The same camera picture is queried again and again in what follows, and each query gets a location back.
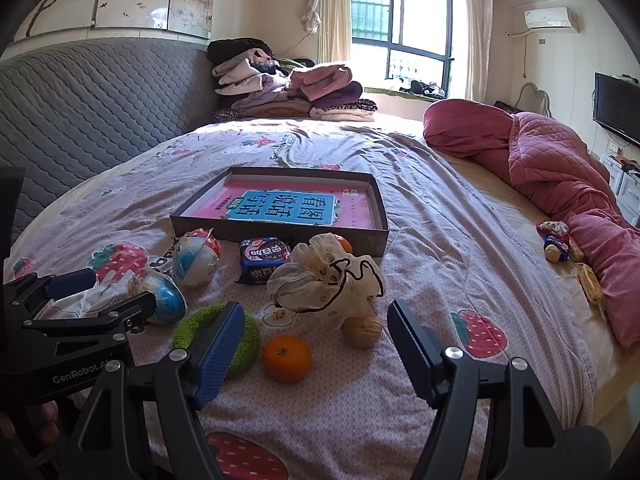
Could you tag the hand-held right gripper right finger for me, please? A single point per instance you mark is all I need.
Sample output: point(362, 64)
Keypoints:
point(415, 360)

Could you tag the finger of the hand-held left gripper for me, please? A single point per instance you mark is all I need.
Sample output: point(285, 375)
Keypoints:
point(125, 314)
point(72, 284)

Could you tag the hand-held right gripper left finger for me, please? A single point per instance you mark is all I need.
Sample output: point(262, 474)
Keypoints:
point(220, 355)

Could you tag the surprise egg toy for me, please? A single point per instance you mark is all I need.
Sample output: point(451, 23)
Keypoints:
point(167, 300)
point(195, 260)

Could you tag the walnut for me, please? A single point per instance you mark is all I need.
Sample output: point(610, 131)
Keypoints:
point(361, 331)

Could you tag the orange mandarin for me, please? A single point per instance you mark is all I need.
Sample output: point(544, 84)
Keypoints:
point(344, 245)
point(286, 360)

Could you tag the blue cookie packet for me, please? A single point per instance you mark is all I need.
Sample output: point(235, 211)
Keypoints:
point(260, 260)

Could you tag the white cloth pouch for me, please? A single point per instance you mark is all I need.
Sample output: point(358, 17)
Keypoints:
point(310, 280)

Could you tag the shallow brown cardboard box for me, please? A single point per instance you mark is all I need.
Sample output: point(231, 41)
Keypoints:
point(225, 230)

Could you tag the person's left hand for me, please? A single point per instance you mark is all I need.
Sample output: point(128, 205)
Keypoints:
point(45, 420)

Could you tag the small plush doll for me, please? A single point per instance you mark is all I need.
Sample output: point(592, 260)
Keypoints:
point(555, 242)

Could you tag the grey quilted headboard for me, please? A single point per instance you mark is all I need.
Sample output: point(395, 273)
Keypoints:
point(100, 100)

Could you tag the yellow snack packet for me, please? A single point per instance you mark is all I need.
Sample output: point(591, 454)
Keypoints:
point(590, 282)

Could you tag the pink quilted blanket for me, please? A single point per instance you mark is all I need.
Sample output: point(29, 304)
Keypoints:
point(550, 160)

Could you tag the dark cloth heap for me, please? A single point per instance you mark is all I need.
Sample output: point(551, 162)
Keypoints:
point(422, 89)

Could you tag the white drawer cabinet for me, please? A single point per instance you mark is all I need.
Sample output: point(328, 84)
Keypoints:
point(627, 190)

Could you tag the pile of folded clothes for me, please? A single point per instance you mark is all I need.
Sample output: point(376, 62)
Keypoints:
point(280, 85)

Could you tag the white metal chair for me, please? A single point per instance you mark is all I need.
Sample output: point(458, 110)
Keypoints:
point(535, 91)

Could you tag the black flat television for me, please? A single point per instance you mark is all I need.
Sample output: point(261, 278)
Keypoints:
point(617, 105)

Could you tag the cream curtain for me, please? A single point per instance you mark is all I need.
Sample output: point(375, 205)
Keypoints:
point(330, 10)
point(477, 35)

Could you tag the dark framed window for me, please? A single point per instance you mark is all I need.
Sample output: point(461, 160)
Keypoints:
point(400, 10)

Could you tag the white air conditioner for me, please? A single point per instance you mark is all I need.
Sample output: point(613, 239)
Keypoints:
point(550, 19)

